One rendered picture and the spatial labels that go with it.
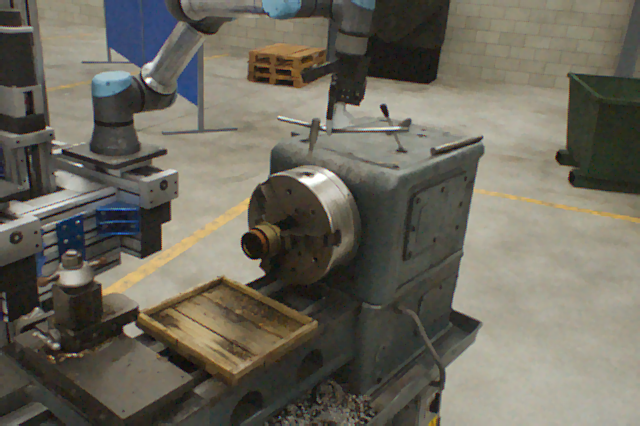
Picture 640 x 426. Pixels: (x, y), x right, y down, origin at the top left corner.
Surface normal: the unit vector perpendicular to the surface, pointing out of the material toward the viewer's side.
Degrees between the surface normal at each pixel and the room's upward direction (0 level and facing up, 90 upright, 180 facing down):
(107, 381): 0
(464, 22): 90
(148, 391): 0
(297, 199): 90
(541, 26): 90
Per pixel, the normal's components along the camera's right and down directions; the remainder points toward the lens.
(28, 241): 0.86, 0.25
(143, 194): -0.51, 0.29
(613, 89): -0.15, 0.15
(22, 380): 0.07, -0.92
